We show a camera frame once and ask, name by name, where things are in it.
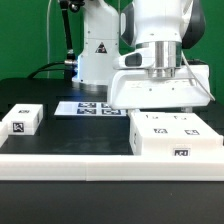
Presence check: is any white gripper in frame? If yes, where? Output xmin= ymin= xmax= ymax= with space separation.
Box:
xmin=107 ymin=65 xmax=210 ymax=110

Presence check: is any white cabinet door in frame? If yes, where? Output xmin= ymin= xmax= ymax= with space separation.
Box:
xmin=135 ymin=112 xmax=177 ymax=137
xmin=170 ymin=113 xmax=220 ymax=138

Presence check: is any white cabinet body box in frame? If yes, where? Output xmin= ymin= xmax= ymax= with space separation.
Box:
xmin=129 ymin=112 xmax=224 ymax=158

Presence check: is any white cabinet top block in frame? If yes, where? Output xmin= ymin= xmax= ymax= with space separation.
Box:
xmin=2 ymin=104 xmax=43 ymax=135

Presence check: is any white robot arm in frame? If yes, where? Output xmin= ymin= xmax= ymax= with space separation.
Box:
xmin=72 ymin=0 xmax=213 ymax=110

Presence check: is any white tag sheet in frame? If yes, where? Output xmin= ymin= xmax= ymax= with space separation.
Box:
xmin=55 ymin=101 xmax=132 ymax=117

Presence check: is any white U-shaped border fence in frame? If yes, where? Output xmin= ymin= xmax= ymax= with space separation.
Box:
xmin=0 ymin=120 xmax=224 ymax=181

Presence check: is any black cable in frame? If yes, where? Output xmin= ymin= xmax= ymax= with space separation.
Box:
xmin=27 ymin=61 xmax=68 ymax=80

